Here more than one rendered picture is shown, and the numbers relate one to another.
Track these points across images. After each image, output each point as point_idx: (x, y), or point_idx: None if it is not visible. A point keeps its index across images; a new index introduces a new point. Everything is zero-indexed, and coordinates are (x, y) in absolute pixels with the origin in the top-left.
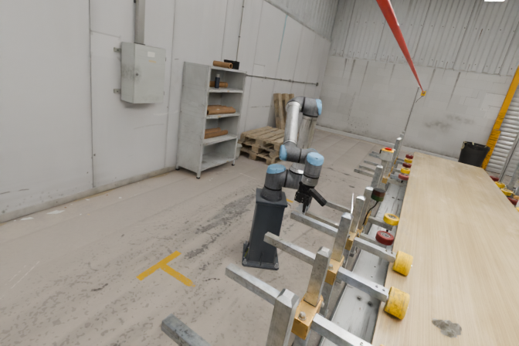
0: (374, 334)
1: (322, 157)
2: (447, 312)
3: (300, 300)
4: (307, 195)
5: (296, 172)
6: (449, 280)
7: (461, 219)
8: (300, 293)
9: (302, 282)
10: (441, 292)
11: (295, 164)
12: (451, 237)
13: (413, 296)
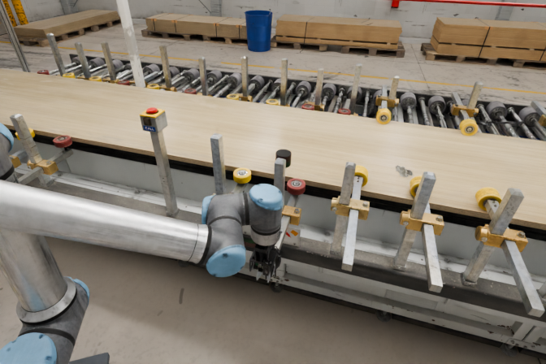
0: (452, 207)
1: (270, 184)
2: (385, 168)
3: (211, 361)
4: (274, 248)
5: (71, 299)
6: (340, 158)
7: (206, 126)
8: (199, 362)
9: (173, 361)
10: (362, 166)
11: (50, 296)
12: (257, 141)
13: (384, 181)
